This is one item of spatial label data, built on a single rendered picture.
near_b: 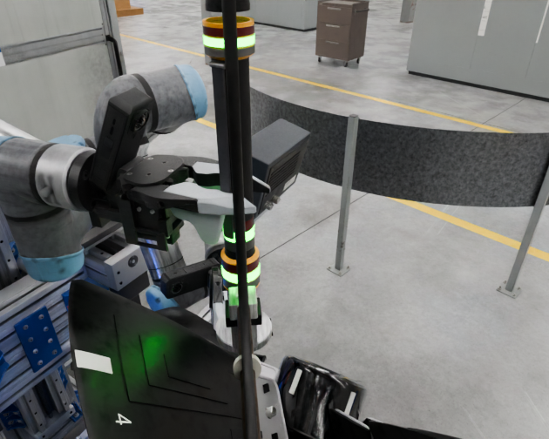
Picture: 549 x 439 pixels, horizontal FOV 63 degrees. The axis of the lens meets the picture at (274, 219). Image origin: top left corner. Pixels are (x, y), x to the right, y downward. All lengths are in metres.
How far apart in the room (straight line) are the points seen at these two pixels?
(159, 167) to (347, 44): 6.88
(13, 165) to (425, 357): 2.09
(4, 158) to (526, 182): 2.31
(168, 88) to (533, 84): 5.92
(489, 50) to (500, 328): 4.61
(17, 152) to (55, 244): 0.13
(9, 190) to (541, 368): 2.35
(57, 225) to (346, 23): 6.83
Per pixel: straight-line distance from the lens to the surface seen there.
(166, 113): 0.93
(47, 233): 0.63
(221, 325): 0.58
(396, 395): 2.21
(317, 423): 0.59
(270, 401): 0.58
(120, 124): 0.47
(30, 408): 1.68
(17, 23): 2.43
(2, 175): 0.60
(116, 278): 1.28
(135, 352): 0.44
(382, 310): 2.56
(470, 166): 2.40
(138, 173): 0.49
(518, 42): 6.57
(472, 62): 6.79
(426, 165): 2.37
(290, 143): 1.28
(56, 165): 0.55
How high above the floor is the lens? 1.72
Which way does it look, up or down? 32 degrees down
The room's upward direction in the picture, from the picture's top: straight up
